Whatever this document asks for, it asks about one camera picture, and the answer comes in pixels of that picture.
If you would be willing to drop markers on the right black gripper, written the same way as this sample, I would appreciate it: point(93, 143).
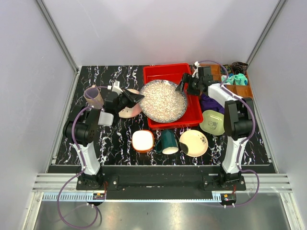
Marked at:
point(187, 78)

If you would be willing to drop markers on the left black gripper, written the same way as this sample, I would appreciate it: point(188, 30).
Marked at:
point(134, 98)

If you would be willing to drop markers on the pink cream round plate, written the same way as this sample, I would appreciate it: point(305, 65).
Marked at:
point(130, 112)

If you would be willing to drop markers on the speckled grey large plate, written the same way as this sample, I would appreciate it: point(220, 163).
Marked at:
point(161, 102)

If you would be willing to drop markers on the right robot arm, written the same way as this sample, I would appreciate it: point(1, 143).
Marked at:
point(239, 120)

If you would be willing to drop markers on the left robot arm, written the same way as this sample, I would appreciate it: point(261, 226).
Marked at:
point(81, 127)

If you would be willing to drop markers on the red plastic bin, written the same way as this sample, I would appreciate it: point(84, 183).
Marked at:
point(173, 72)

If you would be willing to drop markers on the purple cloth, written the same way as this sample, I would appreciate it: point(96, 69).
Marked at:
point(208, 103)

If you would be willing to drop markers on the iridescent pink cup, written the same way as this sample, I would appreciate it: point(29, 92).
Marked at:
point(93, 97)

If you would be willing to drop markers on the wooden compartment organizer tray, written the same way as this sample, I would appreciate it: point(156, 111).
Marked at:
point(243, 91)

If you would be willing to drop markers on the orange white square bowl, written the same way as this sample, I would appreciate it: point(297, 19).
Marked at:
point(142, 141)

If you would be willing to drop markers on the white mint sock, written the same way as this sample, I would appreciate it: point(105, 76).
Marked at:
point(228, 79)

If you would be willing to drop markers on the green panda square dish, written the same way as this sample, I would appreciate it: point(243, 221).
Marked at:
point(213, 122)

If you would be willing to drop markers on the dark patterned sock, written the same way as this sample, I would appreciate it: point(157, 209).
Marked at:
point(226, 69)

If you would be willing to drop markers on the dark green mug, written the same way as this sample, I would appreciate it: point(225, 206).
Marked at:
point(167, 144)

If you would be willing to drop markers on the mint green sock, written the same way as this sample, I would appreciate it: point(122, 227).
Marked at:
point(240, 79)

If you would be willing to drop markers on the brown dark rolled sock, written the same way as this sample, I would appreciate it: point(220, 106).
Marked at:
point(239, 67)

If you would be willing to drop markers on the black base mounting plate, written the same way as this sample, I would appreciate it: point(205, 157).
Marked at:
point(161, 182)

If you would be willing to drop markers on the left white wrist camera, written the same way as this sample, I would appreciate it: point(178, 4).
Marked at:
point(115, 87)

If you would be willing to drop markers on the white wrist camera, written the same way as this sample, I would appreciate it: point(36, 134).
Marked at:
point(115, 87)
point(195, 69)

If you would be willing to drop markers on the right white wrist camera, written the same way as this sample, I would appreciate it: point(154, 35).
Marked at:
point(195, 69)

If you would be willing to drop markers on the aluminium frame rail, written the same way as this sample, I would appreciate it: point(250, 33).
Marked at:
point(51, 24)

